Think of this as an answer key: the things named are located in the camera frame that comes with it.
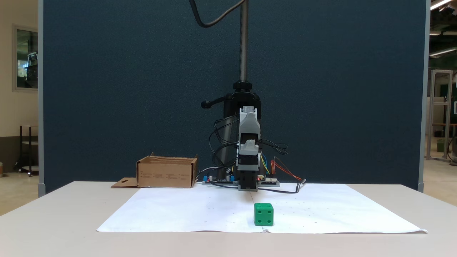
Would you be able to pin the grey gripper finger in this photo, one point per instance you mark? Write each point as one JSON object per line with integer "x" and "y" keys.
{"x": 249, "y": 150}

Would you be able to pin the green die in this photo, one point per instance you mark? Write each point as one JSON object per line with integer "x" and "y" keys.
{"x": 263, "y": 216}

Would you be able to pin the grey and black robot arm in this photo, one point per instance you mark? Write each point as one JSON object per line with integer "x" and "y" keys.
{"x": 250, "y": 123}

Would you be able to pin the motor driver circuit board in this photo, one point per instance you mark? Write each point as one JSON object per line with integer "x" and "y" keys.
{"x": 270, "y": 183}

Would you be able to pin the blue power circuit board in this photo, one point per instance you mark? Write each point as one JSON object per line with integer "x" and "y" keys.
{"x": 217, "y": 181}

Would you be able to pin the brown cardboard box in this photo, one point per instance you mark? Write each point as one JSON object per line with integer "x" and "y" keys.
{"x": 164, "y": 175}

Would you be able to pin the white paper sheet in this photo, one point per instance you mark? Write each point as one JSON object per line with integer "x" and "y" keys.
{"x": 178, "y": 210}

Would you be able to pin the black tripod with metal pole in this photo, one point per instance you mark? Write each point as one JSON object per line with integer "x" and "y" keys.
{"x": 244, "y": 43}

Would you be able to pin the dark blue partition panel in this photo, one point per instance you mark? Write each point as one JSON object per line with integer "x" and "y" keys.
{"x": 125, "y": 89}

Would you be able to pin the ceiling light fixture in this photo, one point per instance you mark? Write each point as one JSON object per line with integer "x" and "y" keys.
{"x": 442, "y": 51}
{"x": 439, "y": 4}

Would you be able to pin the black shelf cart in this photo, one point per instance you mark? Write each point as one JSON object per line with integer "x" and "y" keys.
{"x": 20, "y": 150}

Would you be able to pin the framed window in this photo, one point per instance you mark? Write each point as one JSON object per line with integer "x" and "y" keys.
{"x": 26, "y": 57}

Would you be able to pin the aluminium frame rack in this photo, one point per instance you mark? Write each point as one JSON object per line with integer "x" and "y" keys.
{"x": 433, "y": 107}

